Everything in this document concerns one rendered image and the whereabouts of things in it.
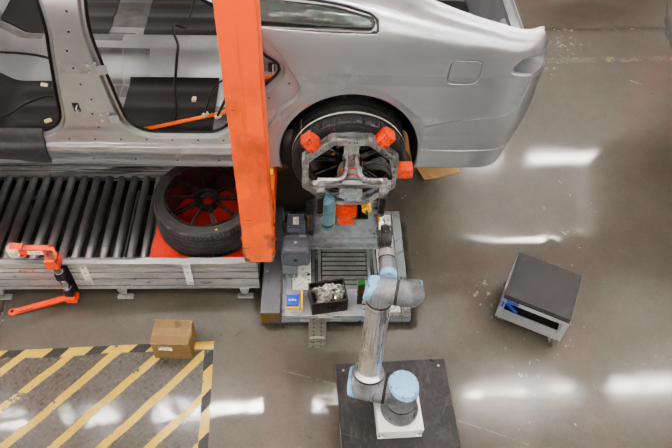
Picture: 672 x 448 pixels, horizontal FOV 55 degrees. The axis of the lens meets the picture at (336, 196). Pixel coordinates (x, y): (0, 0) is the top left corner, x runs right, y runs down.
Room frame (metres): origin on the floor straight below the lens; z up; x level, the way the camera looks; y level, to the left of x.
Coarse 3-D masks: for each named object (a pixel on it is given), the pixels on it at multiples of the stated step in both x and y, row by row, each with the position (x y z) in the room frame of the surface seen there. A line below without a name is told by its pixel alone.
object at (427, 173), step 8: (408, 144) 3.58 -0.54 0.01; (408, 152) 3.50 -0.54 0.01; (424, 168) 3.34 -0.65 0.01; (432, 168) 3.34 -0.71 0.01; (440, 168) 3.35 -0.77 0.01; (448, 168) 3.35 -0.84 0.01; (456, 168) 3.35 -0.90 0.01; (424, 176) 3.25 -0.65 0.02; (432, 176) 3.26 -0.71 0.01; (440, 176) 3.26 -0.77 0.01
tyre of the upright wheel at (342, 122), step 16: (336, 96) 2.77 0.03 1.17; (352, 96) 2.76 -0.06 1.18; (304, 112) 2.74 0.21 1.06; (320, 112) 2.66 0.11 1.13; (336, 112) 2.63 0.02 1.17; (368, 112) 2.66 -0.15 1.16; (384, 112) 2.71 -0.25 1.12; (320, 128) 2.55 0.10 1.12; (336, 128) 2.55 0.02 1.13; (352, 128) 2.56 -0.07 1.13; (368, 128) 2.56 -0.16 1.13; (400, 128) 2.72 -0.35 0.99; (400, 144) 2.58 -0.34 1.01; (400, 160) 2.58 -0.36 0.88; (336, 192) 2.55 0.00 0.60
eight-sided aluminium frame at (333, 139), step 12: (336, 132) 2.53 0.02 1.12; (324, 144) 2.47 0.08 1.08; (336, 144) 2.46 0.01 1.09; (348, 144) 2.47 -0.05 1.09; (360, 144) 2.48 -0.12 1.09; (372, 144) 2.48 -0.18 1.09; (312, 156) 2.46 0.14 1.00; (384, 156) 2.49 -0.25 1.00; (396, 156) 2.51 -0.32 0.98; (396, 168) 2.49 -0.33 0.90; (312, 180) 2.51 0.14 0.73; (312, 192) 2.46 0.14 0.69; (372, 192) 2.52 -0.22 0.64; (348, 204) 2.47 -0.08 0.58; (360, 204) 2.48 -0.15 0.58
